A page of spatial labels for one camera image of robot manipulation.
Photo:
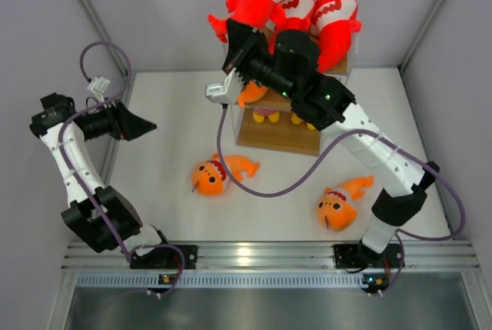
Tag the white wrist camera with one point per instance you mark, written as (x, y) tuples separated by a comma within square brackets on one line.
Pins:
[(97, 86), (221, 89)]

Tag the grey slotted cable duct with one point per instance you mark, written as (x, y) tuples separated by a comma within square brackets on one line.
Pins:
[(229, 280)]

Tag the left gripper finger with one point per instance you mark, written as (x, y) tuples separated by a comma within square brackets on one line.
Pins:
[(123, 115), (135, 128)]

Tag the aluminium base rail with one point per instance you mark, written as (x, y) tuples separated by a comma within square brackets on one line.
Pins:
[(453, 256)]

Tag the orange shark plush on shelf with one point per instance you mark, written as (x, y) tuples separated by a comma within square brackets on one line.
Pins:
[(252, 92)]

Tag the yellow striped plush left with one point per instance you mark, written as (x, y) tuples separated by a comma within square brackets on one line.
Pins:
[(260, 114)]

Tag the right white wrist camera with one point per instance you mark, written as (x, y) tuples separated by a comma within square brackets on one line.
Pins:
[(221, 89)]

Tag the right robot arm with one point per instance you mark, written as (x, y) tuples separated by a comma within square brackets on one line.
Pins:
[(419, 176)]

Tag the yellow striped plush right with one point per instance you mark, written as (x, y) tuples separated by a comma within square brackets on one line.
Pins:
[(296, 120)]

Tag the white wire wooden shelf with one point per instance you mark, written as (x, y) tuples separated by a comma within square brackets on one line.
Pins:
[(284, 136)]

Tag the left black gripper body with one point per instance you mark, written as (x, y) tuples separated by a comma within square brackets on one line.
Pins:
[(101, 123)]

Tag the yellow striped plush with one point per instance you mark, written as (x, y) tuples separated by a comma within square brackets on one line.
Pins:
[(260, 114), (296, 120)]

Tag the orange shark plush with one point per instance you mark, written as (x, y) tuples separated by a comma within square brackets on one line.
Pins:
[(335, 209), (252, 92), (210, 177)]

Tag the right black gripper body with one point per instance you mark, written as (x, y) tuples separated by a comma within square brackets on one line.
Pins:
[(258, 66)]

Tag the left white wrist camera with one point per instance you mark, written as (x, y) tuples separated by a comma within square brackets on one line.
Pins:
[(97, 86)]

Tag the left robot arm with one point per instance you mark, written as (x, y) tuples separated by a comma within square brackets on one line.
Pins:
[(55, 127)]

